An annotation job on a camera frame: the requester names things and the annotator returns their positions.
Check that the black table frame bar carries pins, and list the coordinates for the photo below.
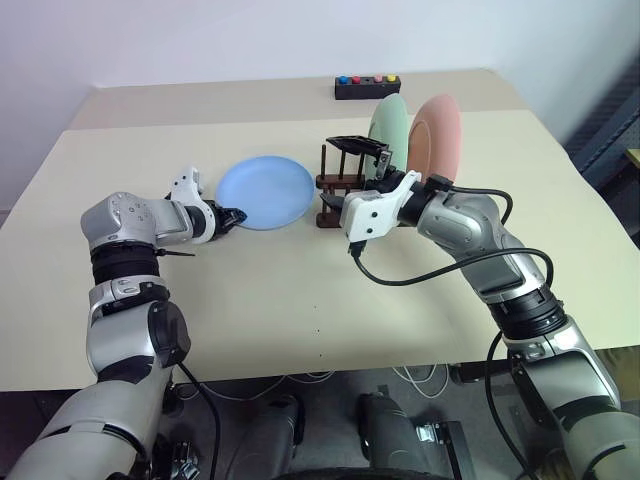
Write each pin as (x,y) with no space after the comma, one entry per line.
(475,372)

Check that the dark wooden dish rack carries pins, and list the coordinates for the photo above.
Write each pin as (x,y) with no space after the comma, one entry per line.
(332,181)

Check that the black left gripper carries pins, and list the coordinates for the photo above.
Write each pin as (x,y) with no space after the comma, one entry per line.
(222,220)

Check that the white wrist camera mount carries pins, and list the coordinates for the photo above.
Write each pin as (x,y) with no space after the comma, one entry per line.
(182,182)
(370,220)

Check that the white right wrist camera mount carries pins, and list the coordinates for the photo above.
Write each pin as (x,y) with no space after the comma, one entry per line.
(370,220)

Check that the blue plate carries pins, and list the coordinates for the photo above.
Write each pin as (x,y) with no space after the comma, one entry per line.
(270,192)

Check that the dark grey rounded shape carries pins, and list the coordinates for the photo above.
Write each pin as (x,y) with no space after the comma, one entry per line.
(385,435)
(272,435)

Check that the black floor bracket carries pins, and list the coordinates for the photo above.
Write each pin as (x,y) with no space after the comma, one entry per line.
(452,445)

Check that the dark slatted panel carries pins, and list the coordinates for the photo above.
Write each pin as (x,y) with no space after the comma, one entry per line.
(605,125)

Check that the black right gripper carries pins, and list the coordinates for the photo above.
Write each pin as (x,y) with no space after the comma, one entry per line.
(385,177)

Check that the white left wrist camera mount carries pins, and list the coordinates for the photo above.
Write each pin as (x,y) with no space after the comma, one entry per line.
(182,182)

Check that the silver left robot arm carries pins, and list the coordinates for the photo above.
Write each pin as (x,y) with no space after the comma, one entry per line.
(130,220)

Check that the green plate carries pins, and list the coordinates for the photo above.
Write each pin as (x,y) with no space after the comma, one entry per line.
(390,125)

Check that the red plate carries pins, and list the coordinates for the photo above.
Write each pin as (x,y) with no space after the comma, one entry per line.
(440,135)

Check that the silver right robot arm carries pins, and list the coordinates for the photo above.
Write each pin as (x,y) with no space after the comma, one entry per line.
(465,220)

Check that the black button box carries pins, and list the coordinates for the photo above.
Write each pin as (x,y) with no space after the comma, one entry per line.
(367,91)

